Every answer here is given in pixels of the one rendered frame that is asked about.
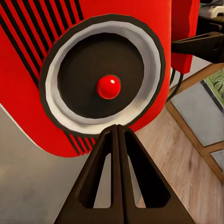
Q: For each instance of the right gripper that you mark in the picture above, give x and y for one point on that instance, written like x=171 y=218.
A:
x=208 y=43

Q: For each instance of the coffee table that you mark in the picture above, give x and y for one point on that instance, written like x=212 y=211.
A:
x=34 y=184

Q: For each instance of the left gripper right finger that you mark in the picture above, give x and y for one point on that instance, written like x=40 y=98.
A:
x=162 y=204

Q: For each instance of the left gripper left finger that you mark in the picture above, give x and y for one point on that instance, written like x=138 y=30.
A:
x=78 y=207

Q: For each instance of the radio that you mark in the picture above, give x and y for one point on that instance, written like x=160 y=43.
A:
x=71 y=68

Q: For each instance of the door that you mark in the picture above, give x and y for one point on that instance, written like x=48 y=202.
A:
x=198 y=108

